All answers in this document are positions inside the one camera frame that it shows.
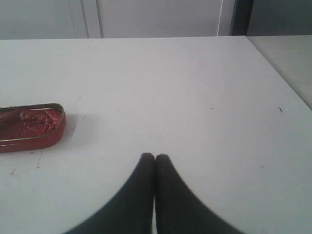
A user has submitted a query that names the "red ink pad tin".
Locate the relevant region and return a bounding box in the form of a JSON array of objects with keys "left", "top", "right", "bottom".
[{"left": 0, "top": 103, "right": 66, "bottom": 153}]

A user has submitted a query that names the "dark vertical post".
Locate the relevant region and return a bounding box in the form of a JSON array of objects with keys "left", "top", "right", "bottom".
[{"left": 230, "top": 0, "right": 254, "bottom": 36}]

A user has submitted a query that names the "white cabinet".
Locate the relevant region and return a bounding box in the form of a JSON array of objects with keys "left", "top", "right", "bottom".
[{"left": 0, "top": 0, "right": 235, "bottom": 39}]

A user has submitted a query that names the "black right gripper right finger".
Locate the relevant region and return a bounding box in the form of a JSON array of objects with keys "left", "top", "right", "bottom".
[{"left": 155, "top": 155, "right": 241, "bottom": 234}]

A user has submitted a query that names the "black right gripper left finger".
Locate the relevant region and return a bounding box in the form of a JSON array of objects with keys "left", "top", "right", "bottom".
[{"left": 68, "top": 153, "right": 155, "bottom": 234}]

